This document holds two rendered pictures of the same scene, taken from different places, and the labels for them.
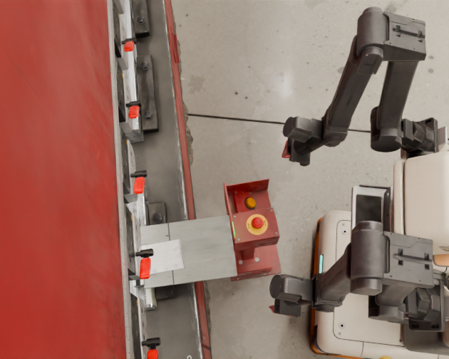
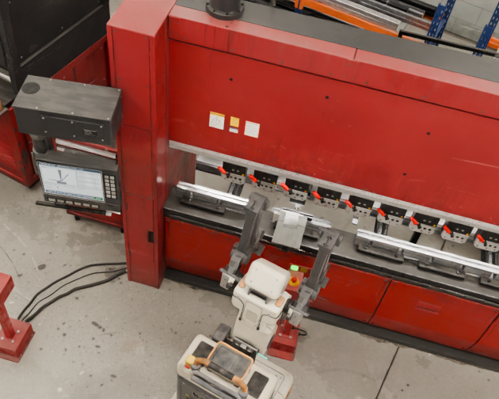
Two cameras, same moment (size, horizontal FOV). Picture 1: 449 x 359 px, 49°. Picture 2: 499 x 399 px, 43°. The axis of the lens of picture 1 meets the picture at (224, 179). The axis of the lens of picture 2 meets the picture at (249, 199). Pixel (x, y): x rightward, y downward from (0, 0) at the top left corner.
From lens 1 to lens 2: 303 cm
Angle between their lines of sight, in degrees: 48
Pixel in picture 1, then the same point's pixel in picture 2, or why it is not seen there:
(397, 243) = (260, 202)
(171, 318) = (264, 225)
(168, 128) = (357, 256)
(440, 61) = not seen: outside the picture
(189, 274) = (279, 226)
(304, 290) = not seen: hidden behind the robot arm
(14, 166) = (301, 107)
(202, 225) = (299, 238)
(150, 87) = (382, 253)
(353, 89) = not seen: hidden behind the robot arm
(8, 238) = (287, 101)
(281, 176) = (331, 385)
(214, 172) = (349, 345)
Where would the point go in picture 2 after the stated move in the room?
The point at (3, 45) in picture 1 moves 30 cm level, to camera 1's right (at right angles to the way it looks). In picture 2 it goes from (325, 108) to (310, 144)
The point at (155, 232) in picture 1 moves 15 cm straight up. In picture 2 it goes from (302, 221) to (306, 207)
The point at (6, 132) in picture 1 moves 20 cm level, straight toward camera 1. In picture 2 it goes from (307, 104) to (273, 112)
